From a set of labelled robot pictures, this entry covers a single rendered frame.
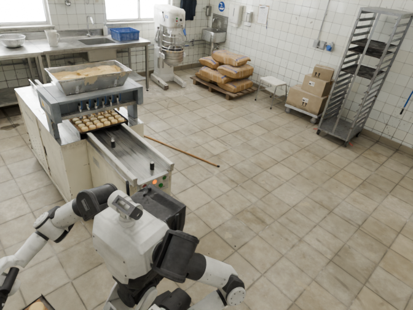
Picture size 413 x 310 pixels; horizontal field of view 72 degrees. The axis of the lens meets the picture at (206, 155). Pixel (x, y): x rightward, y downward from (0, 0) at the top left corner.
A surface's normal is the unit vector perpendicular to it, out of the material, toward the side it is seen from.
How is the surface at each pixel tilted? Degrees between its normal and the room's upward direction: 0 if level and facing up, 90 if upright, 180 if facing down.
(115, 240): 46
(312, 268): 0
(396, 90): 90
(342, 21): 90
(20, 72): 90
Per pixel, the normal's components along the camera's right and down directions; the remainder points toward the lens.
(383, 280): 0.10, -0.83
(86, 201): -0.40, 0.11
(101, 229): -0.36, -0.30
